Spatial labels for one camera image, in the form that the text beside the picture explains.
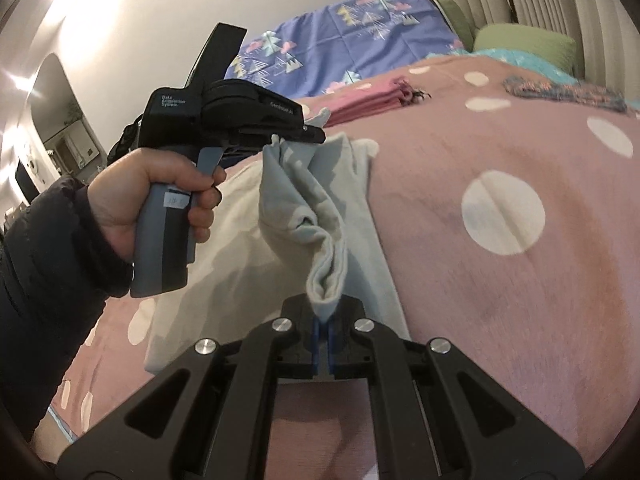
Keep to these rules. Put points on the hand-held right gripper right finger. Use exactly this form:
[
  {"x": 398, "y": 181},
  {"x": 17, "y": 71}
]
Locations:
[{"x": 331, "y": 347}]

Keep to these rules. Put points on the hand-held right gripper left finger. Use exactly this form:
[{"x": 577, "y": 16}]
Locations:
[{"x": 316, "y": 347}]

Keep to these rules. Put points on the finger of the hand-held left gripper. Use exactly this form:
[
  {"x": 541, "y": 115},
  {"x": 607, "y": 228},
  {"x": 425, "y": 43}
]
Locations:
[{"x": 260, "y": 110}]

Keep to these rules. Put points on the person's left forearm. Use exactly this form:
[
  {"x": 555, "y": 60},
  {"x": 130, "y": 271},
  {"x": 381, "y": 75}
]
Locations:
[{"x": 40, "y": 290}]

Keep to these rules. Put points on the folded pink clothes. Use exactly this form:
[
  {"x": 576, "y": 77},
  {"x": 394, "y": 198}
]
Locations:
[{"x": 370, "y": 100}]

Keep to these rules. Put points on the person's left hand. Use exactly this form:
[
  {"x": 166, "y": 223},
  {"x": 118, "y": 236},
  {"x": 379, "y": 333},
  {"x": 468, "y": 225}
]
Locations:
[{"x": 120, "y": 200}]

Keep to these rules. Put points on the white patterned cloth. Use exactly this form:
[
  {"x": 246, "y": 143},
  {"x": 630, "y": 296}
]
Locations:
[{"x": 225, "y": 240}]

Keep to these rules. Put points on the pink polka dot blanket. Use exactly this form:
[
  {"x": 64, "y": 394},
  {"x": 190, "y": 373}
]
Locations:
[{"x": 500, "y": 310}]

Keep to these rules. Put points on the dark green pillow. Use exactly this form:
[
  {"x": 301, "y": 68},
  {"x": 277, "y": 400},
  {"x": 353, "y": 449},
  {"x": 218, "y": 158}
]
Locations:
[{"x": 456, "y": 22}]

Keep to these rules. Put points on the light green pillow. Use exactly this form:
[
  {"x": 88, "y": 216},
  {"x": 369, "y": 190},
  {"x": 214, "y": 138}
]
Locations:
[{"x": 525, "y": 45}]

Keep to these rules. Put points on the turquoise cloth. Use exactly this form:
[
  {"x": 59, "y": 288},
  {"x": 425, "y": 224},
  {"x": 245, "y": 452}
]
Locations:
[{"x": 530, "y": 62}]

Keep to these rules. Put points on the multicoloured knitted cloth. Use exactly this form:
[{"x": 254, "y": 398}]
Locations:
[{"x": 565, "y": 92}]

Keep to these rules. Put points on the arched wall mirror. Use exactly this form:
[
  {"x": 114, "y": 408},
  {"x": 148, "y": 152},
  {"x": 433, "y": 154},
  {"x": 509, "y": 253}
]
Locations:
[{"x": 65, "y": 115}]

